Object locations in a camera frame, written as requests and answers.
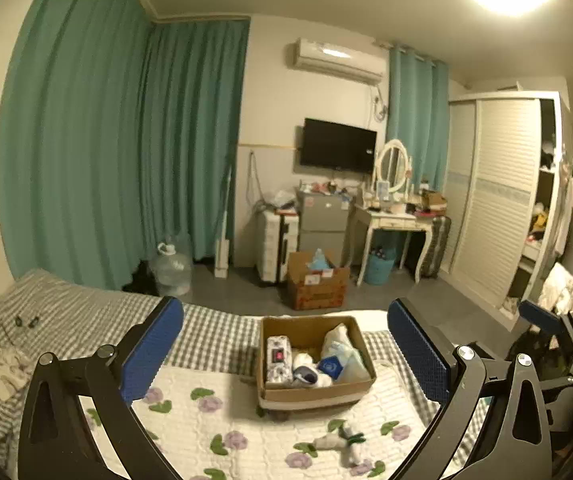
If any blue white tissue pack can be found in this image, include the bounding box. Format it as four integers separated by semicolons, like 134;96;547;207
317;356;346;380

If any light blue mesh pouch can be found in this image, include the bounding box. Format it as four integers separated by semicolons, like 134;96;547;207
292;365;333;389

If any grey checked bed sheet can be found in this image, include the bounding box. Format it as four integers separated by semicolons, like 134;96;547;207
0;268;493;466

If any floral quilted blanket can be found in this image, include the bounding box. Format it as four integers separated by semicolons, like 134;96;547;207
132;365;426;479

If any clear water jug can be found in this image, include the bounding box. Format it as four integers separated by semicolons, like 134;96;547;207
150;242;192;298

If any dark striped suitcase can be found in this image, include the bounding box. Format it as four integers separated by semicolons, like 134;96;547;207
421;216;452;278

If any white louvred wardrobe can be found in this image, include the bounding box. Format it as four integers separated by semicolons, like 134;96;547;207
440;91;573;330

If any blue laundry basket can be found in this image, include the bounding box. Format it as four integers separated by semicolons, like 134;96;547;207
363;254;395;286

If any patterned tissue pack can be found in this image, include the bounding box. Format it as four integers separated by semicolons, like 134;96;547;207
265;335;293;388

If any white flower plush toy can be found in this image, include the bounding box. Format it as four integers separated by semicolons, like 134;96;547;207
312;419;367;466

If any white floor mop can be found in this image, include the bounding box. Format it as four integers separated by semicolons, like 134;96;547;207
214;169;232;280

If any open cardboard box on bed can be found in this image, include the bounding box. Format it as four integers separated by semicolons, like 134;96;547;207
256;315;377;411

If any white dressing table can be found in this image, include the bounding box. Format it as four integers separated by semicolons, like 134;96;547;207
347;205;434;287

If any pale wet wipes pack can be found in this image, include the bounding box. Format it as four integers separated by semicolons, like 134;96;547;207
320;323;371;384

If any white oval vanity mirror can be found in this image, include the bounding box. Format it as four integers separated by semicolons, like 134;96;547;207
375;139;411;193

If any cardboard box on floor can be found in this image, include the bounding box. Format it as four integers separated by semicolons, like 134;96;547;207
286;252;350;311

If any white suitcase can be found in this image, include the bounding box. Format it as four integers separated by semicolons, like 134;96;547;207
256;209;299;284

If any grey mini fridge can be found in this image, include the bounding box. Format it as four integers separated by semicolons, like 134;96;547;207
297;191;351;264

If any teal curtain right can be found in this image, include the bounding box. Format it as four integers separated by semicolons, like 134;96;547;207
386;47;450;191

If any teal curtain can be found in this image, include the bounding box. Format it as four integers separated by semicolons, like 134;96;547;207
386;47;450;191
0;0;251;289

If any teal curtain left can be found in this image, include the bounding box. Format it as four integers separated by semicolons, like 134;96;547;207
0;0;251;289

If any white air conditioner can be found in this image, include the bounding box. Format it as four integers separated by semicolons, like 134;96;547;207
294;38;387;86

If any black wall television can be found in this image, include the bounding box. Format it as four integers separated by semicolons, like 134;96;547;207
299;118;377;174

